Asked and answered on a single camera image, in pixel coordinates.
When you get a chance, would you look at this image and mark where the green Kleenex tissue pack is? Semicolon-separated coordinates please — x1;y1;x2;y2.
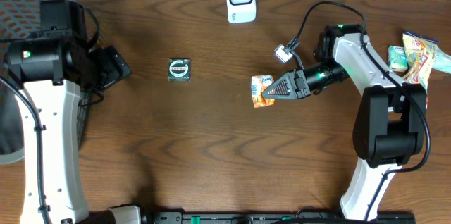
388;46;409;73

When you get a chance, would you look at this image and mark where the yellow snack chip bag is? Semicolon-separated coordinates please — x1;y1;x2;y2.
402;32;438;90

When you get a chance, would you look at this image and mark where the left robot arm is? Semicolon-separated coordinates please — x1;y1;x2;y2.
2;0;131;223

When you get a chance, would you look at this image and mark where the large wet wipes pack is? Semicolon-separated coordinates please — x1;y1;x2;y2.
433;46;451;74

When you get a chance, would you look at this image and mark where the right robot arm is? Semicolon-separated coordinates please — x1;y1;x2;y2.
261;24;426;221

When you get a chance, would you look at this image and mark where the green Zam-Buk ointment box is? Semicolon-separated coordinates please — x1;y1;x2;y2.
168;58;192;82

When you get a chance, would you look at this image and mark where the grey plastic mesh basket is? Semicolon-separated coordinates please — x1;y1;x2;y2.
0;0;92;165

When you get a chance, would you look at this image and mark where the orange Kleenex tissue pack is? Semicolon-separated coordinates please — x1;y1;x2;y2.
251;75;275;108

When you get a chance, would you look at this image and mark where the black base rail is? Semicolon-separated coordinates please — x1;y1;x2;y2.
140;211;416;224

